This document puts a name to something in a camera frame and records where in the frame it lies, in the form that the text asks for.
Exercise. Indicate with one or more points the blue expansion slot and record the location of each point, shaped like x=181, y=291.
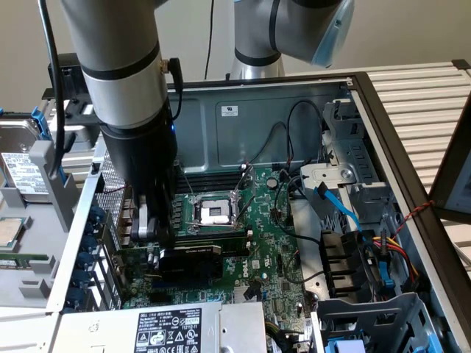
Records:
x=158, y=285

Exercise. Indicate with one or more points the black plastic block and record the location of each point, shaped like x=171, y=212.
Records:
x=70, y=71

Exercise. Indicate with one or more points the silver CPU socket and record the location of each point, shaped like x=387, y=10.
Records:
x=215, y=213

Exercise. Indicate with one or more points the green graphics card black cooler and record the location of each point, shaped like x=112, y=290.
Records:
x=191, y=264

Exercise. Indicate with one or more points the blue round slot latch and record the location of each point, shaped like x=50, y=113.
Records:
x=80, y=279
x=97, y=214
x=88, y=244
x=90, y=228
x=84, y=260
x=75, y=298

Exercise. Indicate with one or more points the silver CPU chip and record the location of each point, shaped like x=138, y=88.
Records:
x=11, y=231

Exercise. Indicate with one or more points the short black expansion slot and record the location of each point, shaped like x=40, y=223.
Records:
x=157, y=298

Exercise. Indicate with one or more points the grey metal drive cage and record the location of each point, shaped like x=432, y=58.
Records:
x=331, y=174

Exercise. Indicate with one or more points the silver power supply unit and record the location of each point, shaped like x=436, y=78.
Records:
x=110, y=327

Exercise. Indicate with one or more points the blue plastic drive latch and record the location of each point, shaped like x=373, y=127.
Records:
x=387, y=283

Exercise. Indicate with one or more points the grey parts rack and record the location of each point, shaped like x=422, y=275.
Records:
x=37, y=220

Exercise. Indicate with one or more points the black RAM slot white latches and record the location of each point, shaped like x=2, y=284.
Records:
x=206, y=234

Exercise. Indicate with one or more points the silver hard disk drive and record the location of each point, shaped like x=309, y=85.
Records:
x=18, y=136

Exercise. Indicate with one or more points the black plastic fan shroud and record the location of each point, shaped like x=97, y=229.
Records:
x=342, y=257

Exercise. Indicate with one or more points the hard drive in grey caddy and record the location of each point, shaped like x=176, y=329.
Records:
x=38, y=117

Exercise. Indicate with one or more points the grey metal disk bay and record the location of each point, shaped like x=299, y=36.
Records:
x=368, y=305

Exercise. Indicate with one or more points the silver coin battery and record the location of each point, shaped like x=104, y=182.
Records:
x=271, y=183

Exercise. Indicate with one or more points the loose green RAM stick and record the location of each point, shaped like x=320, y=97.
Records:
x=22, y=256

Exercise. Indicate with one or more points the dark framed panel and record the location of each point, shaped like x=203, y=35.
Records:
x=447, y=211

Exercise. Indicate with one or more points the green motherboard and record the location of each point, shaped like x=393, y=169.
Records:
x=283, y=242

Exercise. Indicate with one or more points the white case sticker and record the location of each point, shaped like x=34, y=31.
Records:
x=229, y=111

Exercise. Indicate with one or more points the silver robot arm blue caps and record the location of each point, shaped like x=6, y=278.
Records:
x=117, y=92

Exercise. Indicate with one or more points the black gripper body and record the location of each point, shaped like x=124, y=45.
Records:
x=143, y=154

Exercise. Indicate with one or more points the open grey PC case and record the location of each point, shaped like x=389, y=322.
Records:
x=257, y=136

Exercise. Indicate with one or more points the black table end cap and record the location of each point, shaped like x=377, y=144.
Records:
x=460, y=64

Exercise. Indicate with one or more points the thin steel locking lever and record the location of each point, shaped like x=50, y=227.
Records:
x=188, y=184

